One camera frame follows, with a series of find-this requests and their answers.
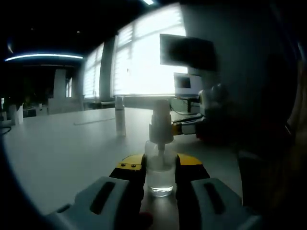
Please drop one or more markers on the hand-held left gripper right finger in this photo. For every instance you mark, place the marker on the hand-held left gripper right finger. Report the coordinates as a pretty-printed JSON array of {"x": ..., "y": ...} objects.
[{"x": 206, "y": 206}]

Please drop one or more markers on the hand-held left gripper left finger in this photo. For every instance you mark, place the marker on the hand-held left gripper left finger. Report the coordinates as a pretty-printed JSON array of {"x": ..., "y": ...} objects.
[{"x": 110, "y": 201}]

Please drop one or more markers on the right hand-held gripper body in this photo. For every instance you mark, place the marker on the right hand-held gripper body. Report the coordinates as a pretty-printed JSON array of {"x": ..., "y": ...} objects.
[{"x": 214, "y": 100}]

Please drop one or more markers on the clear glass pump bottle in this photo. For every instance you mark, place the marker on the clear glass pump bottle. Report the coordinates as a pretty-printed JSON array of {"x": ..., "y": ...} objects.
[{"x": 159, "y": 177}]

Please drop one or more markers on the white pump bottle red label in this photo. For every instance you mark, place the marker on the white pump bottle red label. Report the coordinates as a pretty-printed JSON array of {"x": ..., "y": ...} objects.
[{"x": 120, "y": 124}]

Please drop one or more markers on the large clear pump cover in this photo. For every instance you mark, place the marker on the large clear pump cover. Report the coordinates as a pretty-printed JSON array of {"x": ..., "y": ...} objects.
[{"x": 119, "y": 103}]

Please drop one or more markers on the person's left hand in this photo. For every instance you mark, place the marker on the person's left hand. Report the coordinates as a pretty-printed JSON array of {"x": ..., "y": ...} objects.
[{"x": 146, "y": 221}]

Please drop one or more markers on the open laptop on stand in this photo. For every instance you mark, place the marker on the open laptop on stand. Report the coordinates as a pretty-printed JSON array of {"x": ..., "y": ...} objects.
[{"x": 188, "y": 83}]

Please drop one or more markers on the white low cabinet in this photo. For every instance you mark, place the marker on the white low cabinet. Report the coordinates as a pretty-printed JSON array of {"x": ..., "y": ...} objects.
[{"x": 64, "y": 105}]

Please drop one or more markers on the white square pillar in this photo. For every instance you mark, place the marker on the white square pillar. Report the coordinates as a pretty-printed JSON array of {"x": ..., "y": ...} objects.
[{"x": 60, "y": 83}]

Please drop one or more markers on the green leafy plant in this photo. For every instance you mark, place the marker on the green leafy plant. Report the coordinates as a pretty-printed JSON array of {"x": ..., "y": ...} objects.
[{"x": 26, "y": 98}]

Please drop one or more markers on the short ceiling light strip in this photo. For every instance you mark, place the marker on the short ceiling light strip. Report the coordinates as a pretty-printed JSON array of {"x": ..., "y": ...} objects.
[{"x": 43, "y": 57}]

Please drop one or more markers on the black wall monitor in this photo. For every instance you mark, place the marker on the black wall monitor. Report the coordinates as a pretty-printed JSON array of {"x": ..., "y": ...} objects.
[{"x": 189, "y": 51}]

